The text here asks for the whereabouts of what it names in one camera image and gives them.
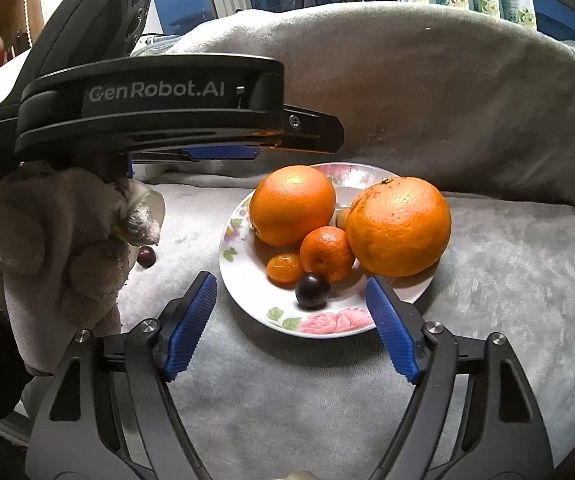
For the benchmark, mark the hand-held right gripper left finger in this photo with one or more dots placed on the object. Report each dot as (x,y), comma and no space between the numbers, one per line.
(190,327)

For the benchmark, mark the person's left hand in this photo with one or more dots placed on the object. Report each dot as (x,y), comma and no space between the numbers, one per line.
(57,240)

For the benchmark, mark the large orange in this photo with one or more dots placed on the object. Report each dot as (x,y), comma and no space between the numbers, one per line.
(292,205)
(397,227)

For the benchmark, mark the small tangerine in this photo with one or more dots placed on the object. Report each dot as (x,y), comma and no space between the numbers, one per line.
(325,255)

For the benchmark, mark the floral white plate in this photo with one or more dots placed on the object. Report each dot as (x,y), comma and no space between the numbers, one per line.
(337,322)

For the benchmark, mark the dark cherry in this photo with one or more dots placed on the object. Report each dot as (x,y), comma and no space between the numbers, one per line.
(146,256)
(312,290)

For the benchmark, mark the grey fleece blanket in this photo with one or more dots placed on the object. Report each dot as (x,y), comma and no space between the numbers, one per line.
(292,400)

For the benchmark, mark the tan longan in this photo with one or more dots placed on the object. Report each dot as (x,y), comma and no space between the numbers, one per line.
(342,219)

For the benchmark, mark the grey blanket covered bolster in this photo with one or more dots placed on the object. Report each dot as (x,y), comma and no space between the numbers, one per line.
(417,85)

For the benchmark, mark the white framed window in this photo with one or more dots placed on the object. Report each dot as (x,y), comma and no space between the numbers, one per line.
(187,5)

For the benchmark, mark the tiny tangerine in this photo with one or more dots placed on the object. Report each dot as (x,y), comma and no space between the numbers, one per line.
(283,269)

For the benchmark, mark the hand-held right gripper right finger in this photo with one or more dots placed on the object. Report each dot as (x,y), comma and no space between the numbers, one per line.
(392,327)

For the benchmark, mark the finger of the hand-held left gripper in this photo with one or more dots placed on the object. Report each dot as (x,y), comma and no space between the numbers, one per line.
(222,152)
(312,130)

